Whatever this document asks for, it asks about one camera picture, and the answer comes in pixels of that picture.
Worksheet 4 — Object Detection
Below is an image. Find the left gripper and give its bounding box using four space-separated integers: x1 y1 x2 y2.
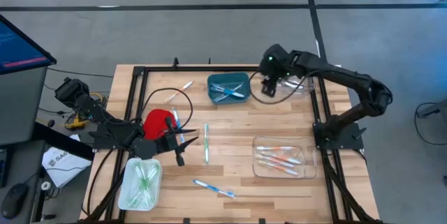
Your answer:
155 117 200 167

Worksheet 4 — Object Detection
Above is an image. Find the blue toothbrush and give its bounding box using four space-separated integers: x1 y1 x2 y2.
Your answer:
211 82 242 94
192 179 236 199
172 107 185 144
211 83 245 98
212 82 245 102

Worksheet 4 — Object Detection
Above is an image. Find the red plastic bin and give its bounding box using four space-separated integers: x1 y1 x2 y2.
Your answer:
142 108 178 141

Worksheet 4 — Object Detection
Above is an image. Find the teal plastic bin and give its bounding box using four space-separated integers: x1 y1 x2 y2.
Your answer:
207 72 251 105

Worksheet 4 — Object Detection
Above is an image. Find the white plastic bin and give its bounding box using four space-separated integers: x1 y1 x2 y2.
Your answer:
117 157 163 212

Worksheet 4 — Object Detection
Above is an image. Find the white printed paper sheet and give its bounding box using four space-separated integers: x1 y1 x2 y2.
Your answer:
41 146 92 188

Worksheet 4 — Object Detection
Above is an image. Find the black stand leg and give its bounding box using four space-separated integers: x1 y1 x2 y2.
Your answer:
417 98 447 119

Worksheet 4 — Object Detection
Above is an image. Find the black computer mouse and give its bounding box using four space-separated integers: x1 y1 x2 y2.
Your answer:
1 183 29 221

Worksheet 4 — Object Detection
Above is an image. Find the blue screen monitor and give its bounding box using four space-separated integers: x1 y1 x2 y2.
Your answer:
0 14 57 75

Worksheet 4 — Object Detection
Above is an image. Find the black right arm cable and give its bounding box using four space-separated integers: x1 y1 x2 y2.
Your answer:
249 70 315 105

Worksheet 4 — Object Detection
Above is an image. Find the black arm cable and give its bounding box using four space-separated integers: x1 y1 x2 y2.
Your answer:
139 87 194 137
249 70 315 105

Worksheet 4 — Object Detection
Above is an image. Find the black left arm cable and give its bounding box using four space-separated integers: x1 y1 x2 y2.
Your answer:
139 87 194 137

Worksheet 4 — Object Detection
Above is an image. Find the yellow cable bundle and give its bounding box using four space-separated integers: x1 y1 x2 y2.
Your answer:
64 93 104 130

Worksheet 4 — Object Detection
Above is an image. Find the black floor cable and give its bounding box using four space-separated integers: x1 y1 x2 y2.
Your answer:
47 66 115 78
414 103 447 147

